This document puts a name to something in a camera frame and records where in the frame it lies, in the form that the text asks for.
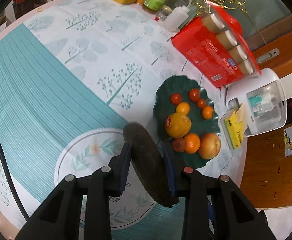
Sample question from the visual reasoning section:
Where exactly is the red yellow apple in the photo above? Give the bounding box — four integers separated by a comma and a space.
198, 133, 221, 160

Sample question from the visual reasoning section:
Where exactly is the red lychee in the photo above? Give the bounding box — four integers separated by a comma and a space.
171, 138, 186, 153

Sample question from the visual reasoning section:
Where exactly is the dark brown cucumber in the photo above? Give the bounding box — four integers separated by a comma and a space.
123, 122, 179, 208

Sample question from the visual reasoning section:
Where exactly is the large yellow orange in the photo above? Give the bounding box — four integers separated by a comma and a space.
165, 113, 192, 139

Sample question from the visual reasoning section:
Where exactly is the red tomato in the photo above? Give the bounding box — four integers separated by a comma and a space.
169, 93, 182, 106
188, 88, 200, 103
196, 98, 207, 109

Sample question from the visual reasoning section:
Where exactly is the small yellow citrus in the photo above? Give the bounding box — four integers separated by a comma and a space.
176, 102, 190, 115

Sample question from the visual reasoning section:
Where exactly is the yellow tissue pack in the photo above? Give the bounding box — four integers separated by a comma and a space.
220, 103, 248, 149

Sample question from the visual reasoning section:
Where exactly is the small mandarin orange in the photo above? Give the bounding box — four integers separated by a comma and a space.
201, 105, 214, 120

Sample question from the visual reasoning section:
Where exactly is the white clear storage box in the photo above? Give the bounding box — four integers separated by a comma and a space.
225, 68, 287, 137

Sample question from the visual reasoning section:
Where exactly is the patterned teal tablecloth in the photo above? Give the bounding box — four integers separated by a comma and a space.
0, 0, 248, 240

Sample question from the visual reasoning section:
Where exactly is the dark green scalloped plate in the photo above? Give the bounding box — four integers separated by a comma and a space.
153, 76, 221, 168

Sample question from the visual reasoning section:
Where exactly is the red paper cup package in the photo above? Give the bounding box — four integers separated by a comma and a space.
171, 1, 261, 88

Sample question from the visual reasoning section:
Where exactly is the gold ornament glass door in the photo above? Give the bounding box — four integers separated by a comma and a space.
192, 0, 292, 77

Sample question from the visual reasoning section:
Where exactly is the white squeeze bottle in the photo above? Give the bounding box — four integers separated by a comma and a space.
163, 0, 192, 32

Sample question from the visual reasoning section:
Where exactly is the black cable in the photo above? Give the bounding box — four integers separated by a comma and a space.
0, 121, 30, 222

